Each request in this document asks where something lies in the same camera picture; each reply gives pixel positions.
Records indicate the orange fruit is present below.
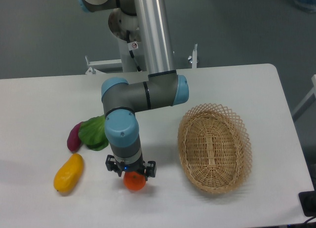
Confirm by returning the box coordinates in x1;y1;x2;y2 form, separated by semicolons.
123;172;146;191

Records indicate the green bok choy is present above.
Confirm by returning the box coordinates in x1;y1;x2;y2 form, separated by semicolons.
78;115;109;151

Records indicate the yellow mango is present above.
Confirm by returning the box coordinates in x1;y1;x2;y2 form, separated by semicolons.
53;153;84;193

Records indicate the purple sweet potato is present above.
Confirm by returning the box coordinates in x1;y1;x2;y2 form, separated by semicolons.
67;122;82;153

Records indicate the white frame at right edge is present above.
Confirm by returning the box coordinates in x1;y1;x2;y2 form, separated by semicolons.
291;75;316;122

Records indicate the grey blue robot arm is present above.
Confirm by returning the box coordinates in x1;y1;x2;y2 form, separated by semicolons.
78;0;189;179

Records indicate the white metal base frame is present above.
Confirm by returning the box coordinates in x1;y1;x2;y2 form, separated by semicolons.
85;43;198;75

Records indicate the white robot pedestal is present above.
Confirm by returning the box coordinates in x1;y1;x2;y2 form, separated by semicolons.
108;8;147;72

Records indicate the woven wicker basket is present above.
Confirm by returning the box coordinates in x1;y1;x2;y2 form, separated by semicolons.
177;104;252;194

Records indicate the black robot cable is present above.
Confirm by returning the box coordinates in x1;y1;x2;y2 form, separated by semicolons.
125;30;142;72

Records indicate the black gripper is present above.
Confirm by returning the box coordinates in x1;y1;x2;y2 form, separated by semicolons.
105;154;157;181

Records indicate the black device at table edge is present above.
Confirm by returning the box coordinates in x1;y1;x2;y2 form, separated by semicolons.
298;190;316;217

